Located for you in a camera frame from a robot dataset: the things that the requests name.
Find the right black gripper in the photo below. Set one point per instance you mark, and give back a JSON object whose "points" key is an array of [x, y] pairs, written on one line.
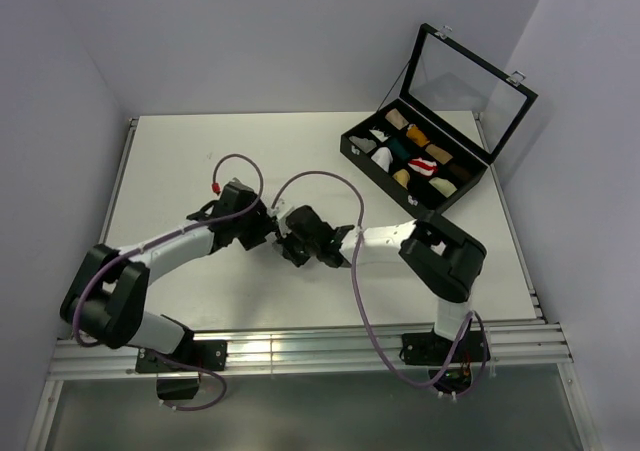
{"points": [[299, 260]]}

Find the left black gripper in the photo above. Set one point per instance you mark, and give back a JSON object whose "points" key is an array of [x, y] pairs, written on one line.
{"points": [[263, 224]]}

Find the mustard yellow sock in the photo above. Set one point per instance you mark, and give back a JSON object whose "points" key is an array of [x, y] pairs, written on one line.
{"points": [[402, 177]]}

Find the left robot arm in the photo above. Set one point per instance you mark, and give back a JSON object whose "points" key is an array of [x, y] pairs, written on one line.
{"points": [[106, 299]]}

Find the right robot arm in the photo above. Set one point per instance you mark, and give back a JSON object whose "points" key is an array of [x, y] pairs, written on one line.
{"points": [[443, 256]]}

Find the grey white rolled sock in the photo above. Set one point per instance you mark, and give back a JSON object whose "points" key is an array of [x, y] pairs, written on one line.
{"points": [[365, 145]]}

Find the white black rolled sock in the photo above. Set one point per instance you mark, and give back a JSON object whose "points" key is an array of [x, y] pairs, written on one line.
{"points": [[379, 135]]}

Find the teal rolled sock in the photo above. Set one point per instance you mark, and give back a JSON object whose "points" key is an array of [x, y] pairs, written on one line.
{"points": [[398, 149]]}

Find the red white striped sock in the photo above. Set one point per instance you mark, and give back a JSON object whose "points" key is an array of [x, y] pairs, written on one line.
{"points": [[423, 167]]}

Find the cream rolled sock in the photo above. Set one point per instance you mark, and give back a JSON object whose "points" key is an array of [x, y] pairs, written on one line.
{"points": [[444, 186]]}

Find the beige rolled sock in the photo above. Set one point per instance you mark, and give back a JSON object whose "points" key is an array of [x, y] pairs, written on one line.
{"points": [[395, 118]]}

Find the orange rolled sock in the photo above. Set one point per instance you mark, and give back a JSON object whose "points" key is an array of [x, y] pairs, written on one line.
{"points": [[417, 136]]}

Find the tan rolled sock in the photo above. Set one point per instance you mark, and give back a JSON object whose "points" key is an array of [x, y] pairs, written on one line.
{"points": [[439, 154]]}

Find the brown rolled sock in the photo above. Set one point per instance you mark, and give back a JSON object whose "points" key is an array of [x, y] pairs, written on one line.
{"points": [[460, 173]]}

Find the black compartment box with lid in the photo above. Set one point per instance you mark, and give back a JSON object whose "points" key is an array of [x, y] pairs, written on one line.
{"points": [[462, 102]]}

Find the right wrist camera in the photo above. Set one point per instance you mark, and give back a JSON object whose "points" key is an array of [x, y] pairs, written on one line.
{"points": [[279, 212]]}

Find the aluminium frame rail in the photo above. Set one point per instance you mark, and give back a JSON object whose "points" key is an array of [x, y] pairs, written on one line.
{"points": [[314, 350]]}

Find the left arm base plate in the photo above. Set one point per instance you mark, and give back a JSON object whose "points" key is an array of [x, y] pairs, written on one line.
{"points": [[209, 355]]}

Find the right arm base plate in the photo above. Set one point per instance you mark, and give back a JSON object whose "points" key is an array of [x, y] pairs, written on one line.
{"points": [[428, 349]]}

